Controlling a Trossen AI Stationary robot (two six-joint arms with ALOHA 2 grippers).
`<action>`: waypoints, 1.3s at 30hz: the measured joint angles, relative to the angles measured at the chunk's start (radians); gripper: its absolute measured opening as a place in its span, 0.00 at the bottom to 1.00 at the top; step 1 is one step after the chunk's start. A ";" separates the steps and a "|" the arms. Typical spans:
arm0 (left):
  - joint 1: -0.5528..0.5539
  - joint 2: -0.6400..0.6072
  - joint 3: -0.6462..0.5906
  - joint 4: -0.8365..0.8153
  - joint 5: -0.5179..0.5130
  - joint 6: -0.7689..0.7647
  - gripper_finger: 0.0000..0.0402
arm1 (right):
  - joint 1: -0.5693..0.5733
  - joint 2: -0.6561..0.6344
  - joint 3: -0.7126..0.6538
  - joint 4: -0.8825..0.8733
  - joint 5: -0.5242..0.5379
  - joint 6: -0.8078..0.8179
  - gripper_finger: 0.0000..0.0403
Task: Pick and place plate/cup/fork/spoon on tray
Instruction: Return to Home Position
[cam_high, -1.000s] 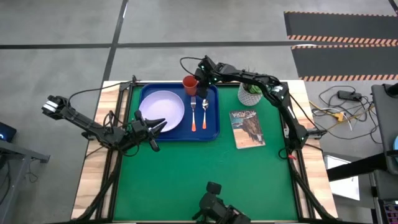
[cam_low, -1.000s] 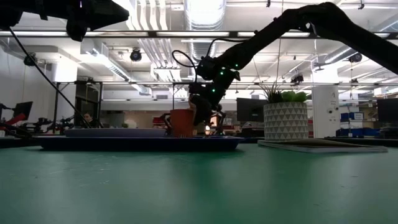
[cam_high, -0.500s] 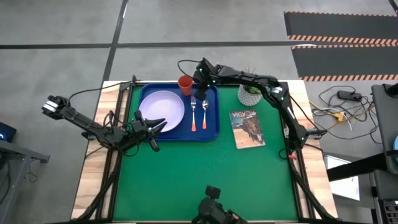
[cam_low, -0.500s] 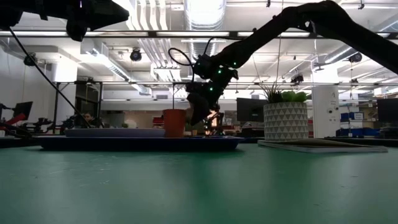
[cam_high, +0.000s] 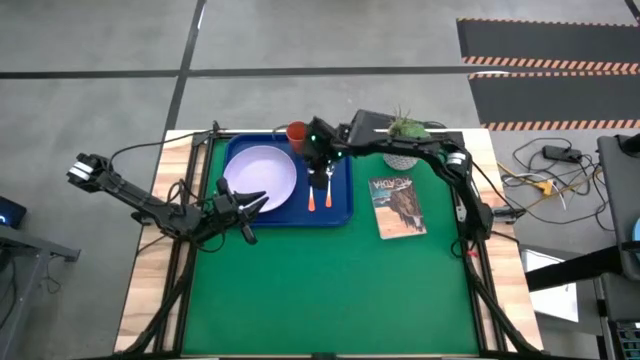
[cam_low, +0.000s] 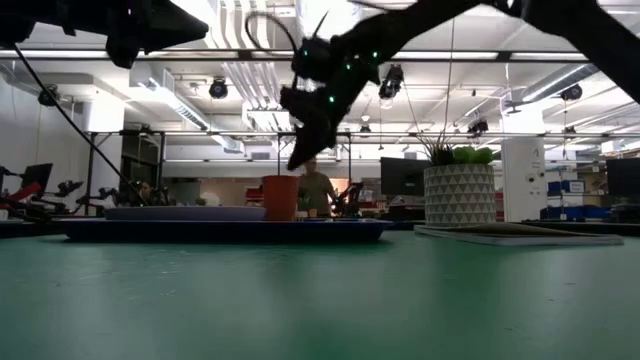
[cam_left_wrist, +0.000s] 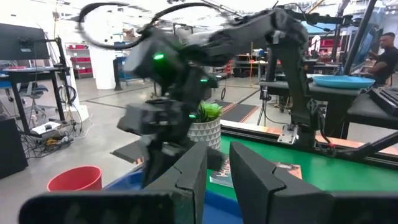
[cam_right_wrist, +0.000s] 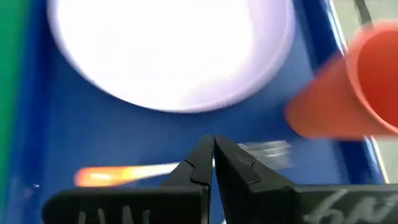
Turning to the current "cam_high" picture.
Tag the black device with blue light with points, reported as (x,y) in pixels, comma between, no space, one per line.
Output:
(11,212)

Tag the green table mat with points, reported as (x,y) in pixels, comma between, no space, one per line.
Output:
(325,290)

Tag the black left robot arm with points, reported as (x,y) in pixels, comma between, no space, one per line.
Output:
(145,205)

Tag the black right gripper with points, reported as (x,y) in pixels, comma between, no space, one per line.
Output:
(322,147)

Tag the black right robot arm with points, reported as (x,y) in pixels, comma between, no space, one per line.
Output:
(450,155)

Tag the black flat panel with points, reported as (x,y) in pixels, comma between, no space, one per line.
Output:
(370,125)

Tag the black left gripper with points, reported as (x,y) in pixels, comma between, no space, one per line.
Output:
(227,207)

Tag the black keypad device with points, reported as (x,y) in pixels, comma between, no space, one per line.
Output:
(629,342)

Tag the orange plastic cup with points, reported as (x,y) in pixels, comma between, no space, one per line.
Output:
(296,136)

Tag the green potted plant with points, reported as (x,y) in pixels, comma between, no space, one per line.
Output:
(407,129)

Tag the blue plastic tray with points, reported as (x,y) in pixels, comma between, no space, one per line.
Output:
(300,217)

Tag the black aluminium table frame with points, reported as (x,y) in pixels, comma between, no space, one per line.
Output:
(181,310)

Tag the white paper sheet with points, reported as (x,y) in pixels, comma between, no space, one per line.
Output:
(555,300)

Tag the black power adapter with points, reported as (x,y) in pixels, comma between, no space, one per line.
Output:
(562,152)

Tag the black table-level camera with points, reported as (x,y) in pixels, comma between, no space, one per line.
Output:
(325,356)

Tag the black floor mat, orange-striped edge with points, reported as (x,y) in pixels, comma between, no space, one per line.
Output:
(550,97)
(550,40)

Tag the white triangle-patterned planter pot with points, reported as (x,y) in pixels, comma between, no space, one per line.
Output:
(400,162)

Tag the lavender round plate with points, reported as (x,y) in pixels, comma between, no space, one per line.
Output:
(257,172)

